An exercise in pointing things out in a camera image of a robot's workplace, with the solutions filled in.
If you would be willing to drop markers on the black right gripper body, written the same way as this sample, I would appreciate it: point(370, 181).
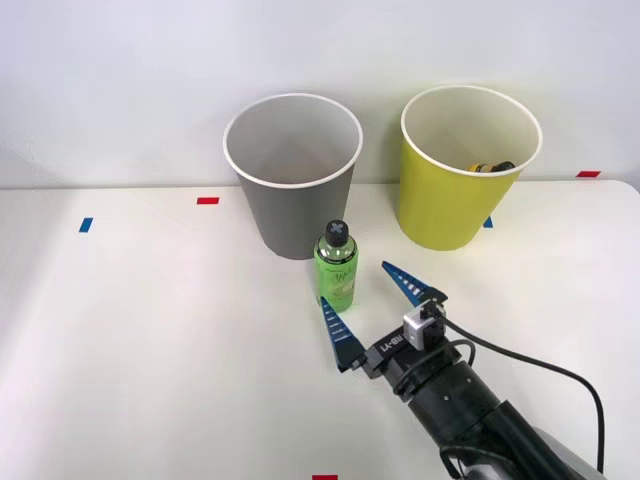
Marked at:
point(392, 357)

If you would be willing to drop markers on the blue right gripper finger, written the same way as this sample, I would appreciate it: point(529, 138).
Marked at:
point(412, 290)
point(342, 340)

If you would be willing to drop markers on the green bottle with black cap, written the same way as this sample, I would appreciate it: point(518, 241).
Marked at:
point(336, 270)

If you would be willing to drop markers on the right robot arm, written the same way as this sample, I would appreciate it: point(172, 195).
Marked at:
point(462, 400)

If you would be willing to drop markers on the yellow-green plastic waste bin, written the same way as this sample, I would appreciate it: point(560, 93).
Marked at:
point(440, 210)

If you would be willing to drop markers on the grey plastic waste bin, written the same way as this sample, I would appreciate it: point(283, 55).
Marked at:
point(295, 220)

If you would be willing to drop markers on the yellow bottle with black cap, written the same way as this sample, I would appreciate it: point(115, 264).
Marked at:
point(482, 167)

